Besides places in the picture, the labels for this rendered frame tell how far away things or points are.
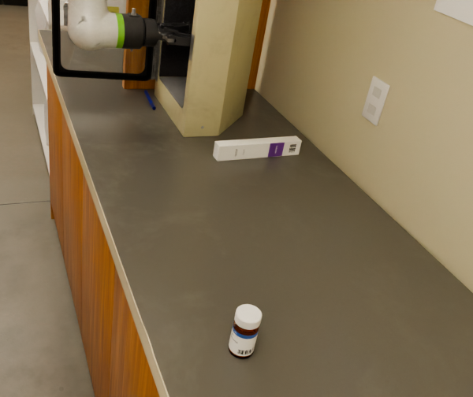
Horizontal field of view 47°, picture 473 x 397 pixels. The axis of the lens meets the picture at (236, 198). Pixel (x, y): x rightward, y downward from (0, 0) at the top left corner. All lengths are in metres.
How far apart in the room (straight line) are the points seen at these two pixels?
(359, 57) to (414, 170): 0.37
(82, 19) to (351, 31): 0.73
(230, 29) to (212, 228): 0.58
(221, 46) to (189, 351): 0.88
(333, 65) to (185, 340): 1.01
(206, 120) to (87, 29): 0.40
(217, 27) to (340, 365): 0.92
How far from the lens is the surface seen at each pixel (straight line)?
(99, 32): 1.51
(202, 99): 1.55
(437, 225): 1.35
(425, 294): 1.20
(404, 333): 1.08
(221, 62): 1.53
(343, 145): 1.62
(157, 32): 1.56
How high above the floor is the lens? 1.63
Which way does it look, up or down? 31 degrees down
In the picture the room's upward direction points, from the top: 10 degrees clockwise
